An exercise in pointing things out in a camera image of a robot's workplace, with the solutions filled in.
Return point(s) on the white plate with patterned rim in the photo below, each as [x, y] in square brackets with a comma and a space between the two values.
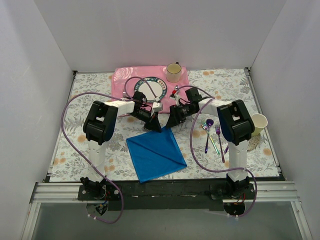
[152, 87]

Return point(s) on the aluminium frame rail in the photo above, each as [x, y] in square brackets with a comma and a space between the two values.
[266, 190]

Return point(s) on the cream mug with dark rim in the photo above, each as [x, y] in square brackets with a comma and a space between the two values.
[173, 72]

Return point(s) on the floral tablecloth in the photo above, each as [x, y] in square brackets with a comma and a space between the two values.
[69, 163]

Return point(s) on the iridescent purple fork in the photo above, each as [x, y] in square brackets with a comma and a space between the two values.
[218, 132]

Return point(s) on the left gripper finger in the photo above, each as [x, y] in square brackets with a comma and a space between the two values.
[149, 125]
[154, 117]

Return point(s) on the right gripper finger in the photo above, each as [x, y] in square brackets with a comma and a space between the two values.
[174, 112]
[171, 122]

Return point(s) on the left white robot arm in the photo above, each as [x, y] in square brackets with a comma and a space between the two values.
[99, 128]

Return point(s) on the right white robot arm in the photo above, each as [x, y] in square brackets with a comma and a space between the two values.
[235, 124]

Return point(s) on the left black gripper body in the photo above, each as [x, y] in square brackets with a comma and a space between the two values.
[151, 120]

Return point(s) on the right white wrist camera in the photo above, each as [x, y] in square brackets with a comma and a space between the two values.
[176, 96]

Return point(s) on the iridescent purple spoon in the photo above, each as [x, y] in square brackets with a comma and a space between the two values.
[209, 122]

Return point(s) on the pale yellow paper cup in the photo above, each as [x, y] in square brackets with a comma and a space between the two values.
[260, 122]

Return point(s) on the blue satin napkin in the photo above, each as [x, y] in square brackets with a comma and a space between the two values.
[155, 154]

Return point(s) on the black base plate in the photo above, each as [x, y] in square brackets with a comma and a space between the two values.
[208, 194]

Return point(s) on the speckled round coaster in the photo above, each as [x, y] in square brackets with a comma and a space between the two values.
[253, 142]

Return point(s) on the pink satin placemat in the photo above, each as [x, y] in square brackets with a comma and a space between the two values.
[125, 78]

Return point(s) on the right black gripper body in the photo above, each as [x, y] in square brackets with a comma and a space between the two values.
[175, 116]

